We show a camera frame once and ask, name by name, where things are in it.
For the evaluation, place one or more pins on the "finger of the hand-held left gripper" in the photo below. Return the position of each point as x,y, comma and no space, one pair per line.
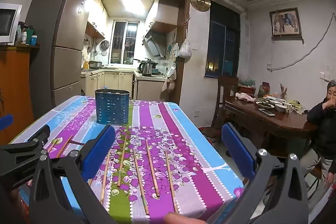
6,122
25,148

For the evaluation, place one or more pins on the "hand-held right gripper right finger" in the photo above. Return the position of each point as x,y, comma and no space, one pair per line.
237,150

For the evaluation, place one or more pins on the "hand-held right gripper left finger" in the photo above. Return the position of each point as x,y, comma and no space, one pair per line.
99,151

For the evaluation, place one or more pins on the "blue perforated utensil holder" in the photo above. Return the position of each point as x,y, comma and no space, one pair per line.
112,107

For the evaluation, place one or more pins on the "row of wooden chopsticks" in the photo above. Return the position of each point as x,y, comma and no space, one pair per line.
152,169

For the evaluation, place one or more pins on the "person's right hand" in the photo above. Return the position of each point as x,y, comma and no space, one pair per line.
183,219

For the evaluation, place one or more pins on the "orange wooden cabinet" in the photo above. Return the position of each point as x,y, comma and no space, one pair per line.
15,87

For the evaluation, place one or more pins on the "dark wooden dining table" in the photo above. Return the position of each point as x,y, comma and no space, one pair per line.
270,124

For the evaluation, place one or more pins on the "smartphone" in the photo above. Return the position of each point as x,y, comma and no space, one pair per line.
267,112

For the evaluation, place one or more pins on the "bowl of green vegetables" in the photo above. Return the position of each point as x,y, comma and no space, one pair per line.
266,106

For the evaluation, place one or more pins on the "pink cloth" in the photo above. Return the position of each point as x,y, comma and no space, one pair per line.
244,96

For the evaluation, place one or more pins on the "purple floral striped tablecloth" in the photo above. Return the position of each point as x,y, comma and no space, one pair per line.
181,140

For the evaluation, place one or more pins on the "dark wooden chair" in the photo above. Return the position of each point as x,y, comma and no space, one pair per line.
227,87

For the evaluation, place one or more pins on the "glass jar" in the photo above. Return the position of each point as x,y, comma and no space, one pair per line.
263,90

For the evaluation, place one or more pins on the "beige kitchen base cabinets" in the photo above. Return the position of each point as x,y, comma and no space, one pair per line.
118,82

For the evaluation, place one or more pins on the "cup of chopsticks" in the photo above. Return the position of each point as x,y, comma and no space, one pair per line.
283,91

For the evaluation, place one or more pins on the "blue lidded jar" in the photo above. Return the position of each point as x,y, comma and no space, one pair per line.
33,40

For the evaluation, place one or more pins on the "white bottle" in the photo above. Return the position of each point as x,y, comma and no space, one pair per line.
24,37

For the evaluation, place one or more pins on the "steel electric kettle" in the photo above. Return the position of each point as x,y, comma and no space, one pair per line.
145,69

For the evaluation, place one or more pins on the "hanging cloth bags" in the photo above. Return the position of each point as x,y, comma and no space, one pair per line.
169,79

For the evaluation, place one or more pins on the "white microwave oven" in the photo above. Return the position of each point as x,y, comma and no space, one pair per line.
8,23

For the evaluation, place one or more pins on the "black wok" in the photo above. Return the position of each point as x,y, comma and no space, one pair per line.
147,61

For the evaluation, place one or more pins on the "grey refrigerator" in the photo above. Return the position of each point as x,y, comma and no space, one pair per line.
65,37

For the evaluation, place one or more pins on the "round metal steamer rack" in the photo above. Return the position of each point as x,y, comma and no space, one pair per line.
104,45

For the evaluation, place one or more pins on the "dark barred window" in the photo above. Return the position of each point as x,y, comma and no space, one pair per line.
223,40

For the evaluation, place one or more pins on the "white plastic bag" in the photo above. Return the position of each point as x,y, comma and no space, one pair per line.
185,50

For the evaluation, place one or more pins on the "kitchen window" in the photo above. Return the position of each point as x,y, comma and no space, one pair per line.
125,41

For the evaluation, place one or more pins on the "steel range hood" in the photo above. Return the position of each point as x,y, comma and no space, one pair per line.
154,44

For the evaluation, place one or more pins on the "framed elephant picture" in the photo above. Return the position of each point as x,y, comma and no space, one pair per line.
285,22

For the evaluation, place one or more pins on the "kitchen ceiling light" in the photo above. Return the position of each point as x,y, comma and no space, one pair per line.
134,3

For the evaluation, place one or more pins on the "white wall socket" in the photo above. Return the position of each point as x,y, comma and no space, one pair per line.
324,76

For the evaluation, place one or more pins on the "wooden wall cabinet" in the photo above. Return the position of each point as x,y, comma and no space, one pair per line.
164,20
94,22

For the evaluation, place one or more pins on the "round gold wall clock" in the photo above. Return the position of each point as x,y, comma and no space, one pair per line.
200,0

